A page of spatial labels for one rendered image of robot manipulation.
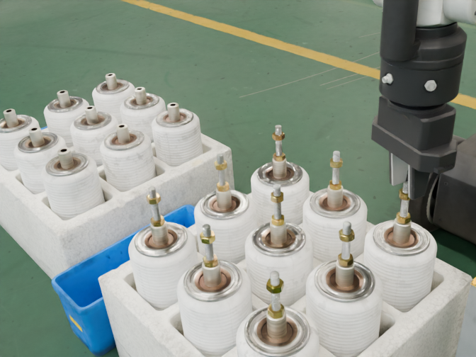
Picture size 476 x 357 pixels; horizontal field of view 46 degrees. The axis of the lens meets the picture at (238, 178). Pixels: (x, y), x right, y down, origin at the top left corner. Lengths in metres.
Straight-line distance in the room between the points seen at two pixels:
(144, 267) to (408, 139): 0.39
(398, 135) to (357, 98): 1.08
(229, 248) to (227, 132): 0.78
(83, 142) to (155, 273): 0.44
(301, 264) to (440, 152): 0.24
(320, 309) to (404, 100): 0.27
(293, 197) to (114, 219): 0.34
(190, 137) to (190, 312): 0.48
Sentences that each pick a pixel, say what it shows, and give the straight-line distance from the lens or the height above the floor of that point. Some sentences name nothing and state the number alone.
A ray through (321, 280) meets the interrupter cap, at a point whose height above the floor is 0.25.
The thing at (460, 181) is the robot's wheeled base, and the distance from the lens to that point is 1.09.
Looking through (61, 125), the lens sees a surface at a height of 0.23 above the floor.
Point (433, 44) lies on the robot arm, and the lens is 0.63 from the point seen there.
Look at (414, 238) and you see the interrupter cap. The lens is 0.81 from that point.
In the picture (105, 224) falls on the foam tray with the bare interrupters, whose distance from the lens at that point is 1.04.
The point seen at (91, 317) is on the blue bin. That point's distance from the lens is 0.96.
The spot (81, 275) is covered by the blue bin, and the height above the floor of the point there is 0.10.
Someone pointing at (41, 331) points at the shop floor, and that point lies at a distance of 1.11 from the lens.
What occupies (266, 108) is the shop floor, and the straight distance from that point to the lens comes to 1.72.
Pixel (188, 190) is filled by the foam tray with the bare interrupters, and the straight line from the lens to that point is 1.12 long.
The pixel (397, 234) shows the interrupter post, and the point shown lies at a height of 0.26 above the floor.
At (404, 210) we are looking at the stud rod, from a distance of 0.78.
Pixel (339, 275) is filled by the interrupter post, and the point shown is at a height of 0.27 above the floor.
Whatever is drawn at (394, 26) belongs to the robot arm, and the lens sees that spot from 0.60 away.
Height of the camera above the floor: 0.75
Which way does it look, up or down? 33 degrees down
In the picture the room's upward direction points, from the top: 5 degrees counter-clockwise
